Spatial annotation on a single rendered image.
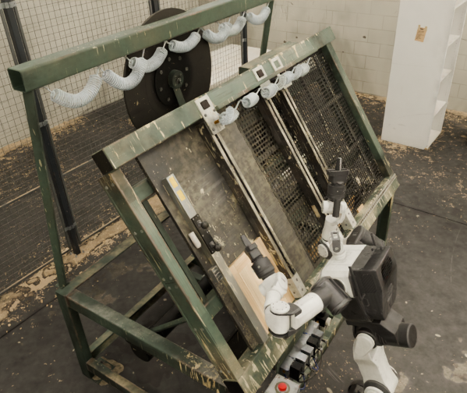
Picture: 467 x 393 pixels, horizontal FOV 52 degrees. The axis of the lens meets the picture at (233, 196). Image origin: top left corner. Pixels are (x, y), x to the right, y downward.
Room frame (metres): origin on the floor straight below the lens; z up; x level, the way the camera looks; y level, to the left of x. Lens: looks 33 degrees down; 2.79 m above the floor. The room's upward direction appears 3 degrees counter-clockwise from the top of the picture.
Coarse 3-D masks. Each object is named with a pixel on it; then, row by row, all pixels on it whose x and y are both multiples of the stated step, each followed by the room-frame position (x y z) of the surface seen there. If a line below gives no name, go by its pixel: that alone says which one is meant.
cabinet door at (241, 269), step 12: (264, 252) 1.96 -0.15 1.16; (240, 264) 1.82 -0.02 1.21; (252, 264) 1.87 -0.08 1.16; (240, 276) 1.78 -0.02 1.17; (252, 276) 1.82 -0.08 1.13; (240, 288) 1.73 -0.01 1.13; (252, 288) 1.77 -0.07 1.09; (288, 288) 1.90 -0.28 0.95; (252, 300) 1.72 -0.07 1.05; (264, 300) 1.77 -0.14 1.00; (288, 300) 1.85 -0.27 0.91; (264, 324) 1.67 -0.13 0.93
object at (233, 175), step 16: (208, 112) 2.20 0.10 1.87; (208, 128) 2.18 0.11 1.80; (224, 128) 2.21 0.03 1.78; (208, 144) 2.18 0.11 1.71; (224, 144) 2.18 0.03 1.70; (224, 160) 2.13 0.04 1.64; (224, 176) 2.13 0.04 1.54; (240, 176) 2.12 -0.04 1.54; (240, 192) 2.08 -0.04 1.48; (256, 208) 2.06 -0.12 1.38; (256, 224) 2.02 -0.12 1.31; (272, 240) 1.98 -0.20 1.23; (288, 272) 1.91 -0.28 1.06; (304, 288) 1.91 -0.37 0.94
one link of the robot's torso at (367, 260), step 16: (352, 256) 1.66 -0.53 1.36; (368, 256) 1.62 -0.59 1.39; (384, 256) 1.59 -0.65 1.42; (320, 272) 1.64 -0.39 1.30; (336, 272) 1.58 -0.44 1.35; (352, 272) 1.52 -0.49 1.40; (368, 272) 1.51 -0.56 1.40; (384, 272) 1.54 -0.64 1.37; (352, 288) 1.51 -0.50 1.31; (368, 288) 1.51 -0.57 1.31; (384, 288) 1.50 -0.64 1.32; (352, 304) 1.52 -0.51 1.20; (368, 304) 1.50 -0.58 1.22; (384, 304) 1.49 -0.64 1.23; (368, 320) 1.51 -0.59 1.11
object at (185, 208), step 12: (168, 180) 1.87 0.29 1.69; (168, 192) 1.87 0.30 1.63; (180, 204) 1.83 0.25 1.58; (192, 216) 1.82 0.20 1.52; (192, 228) 1.80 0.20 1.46; (204, 252) 1.77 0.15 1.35; (216, 252) 1.77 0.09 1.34; (216, 264) 1.73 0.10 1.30; (228, 276) 1.72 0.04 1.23; (228, 288) 1.69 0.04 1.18; (240, 300) 1.66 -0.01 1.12; (240, 312) 1.65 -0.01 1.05; (252, 312) 1.66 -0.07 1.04; (252, 324) 1.62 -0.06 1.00; (264, 336) 1.61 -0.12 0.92
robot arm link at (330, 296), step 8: (328, 280) 1.52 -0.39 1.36; (320, 288) 1.47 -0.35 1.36; (328, 288) 1.47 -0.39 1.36; (336, 288) 1.49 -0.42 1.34; (320, 296) 1.42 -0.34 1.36; (328, 296) 1.43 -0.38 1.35; (336, 296) 1.44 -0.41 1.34; (344, 296) 1.45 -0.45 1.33; (328, 304) 1.42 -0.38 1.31; (336, 304) 1.41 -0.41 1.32
